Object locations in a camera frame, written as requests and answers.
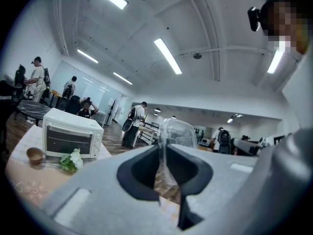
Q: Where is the white flower bunch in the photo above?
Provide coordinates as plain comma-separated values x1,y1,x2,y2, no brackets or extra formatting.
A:
58,147,85,173

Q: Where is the black round table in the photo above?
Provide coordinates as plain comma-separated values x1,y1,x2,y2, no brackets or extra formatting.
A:
15,99,53,127

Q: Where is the black office chair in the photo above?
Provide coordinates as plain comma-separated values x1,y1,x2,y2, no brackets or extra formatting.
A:
64,95,82,116
0,79,23,154

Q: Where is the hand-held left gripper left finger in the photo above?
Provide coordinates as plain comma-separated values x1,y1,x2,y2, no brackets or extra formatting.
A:
41,144,182,235

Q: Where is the person's head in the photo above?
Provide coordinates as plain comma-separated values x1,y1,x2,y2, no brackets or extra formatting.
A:
260,0,312,56

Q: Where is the pink patterned tablecloth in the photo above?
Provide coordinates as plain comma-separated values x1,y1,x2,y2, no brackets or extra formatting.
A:
4,124,113,207

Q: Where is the white toaster oven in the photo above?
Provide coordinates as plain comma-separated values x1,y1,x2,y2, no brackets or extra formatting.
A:
42,107,105,159

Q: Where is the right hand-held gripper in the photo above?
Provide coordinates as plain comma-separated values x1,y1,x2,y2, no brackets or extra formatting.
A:
230,137,270,157

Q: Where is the clear plastic container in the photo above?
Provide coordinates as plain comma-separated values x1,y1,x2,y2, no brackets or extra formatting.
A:
157,117,199,188

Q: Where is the person's white shirt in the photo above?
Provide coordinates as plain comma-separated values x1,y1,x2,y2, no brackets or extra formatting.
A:
281,47,313,135

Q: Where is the black head-mounted camera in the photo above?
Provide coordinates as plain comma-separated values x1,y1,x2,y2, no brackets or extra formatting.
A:
247,6,262,32

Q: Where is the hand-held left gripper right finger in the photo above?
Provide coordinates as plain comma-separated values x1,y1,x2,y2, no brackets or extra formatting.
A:
166,143,266,231

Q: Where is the white frame table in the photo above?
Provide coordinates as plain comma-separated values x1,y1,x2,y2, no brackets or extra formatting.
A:
137,121,161,146

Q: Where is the small brown cup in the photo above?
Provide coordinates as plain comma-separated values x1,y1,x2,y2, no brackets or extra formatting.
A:
26,147,46,165

